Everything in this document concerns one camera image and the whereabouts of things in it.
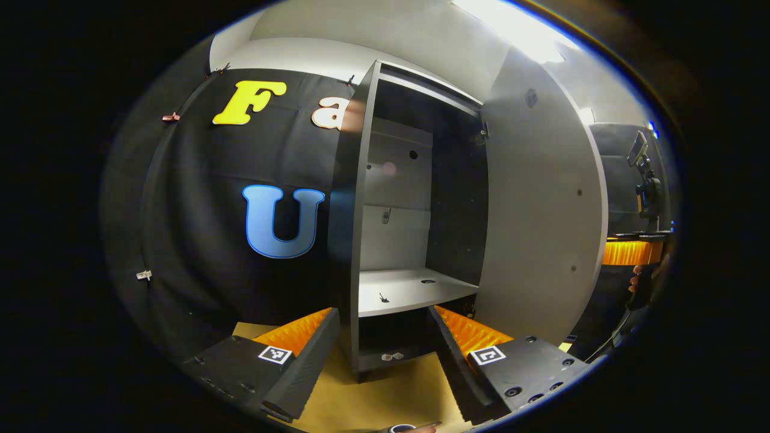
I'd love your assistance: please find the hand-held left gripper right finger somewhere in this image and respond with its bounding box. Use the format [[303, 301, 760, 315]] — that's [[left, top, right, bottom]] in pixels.
[[428, 304, 594, 425]]

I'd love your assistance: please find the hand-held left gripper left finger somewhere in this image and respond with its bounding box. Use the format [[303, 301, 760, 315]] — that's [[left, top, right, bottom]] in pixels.
[[180, 307, 341, 424]]

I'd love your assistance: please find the dark grey cabinet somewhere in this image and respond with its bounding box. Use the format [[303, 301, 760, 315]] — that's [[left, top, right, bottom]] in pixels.
[[327, 58, 490, 384]]

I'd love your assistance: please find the white cabinet shelf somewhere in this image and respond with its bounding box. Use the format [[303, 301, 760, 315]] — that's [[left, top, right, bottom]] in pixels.
[[358, 267, 481, 319]]

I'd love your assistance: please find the black backdrop cloth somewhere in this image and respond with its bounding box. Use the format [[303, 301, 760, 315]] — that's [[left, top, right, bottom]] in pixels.
[[585, 121, 673, 357], [101, 35, 369, 364]]

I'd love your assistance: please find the mounted phone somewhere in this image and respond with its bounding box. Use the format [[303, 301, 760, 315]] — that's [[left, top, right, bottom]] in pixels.
[[627, 131, 650, 168]]

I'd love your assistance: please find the large ceiling light panel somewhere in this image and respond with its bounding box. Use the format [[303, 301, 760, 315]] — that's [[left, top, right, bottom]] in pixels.
[[450, 0, 582, 64]]

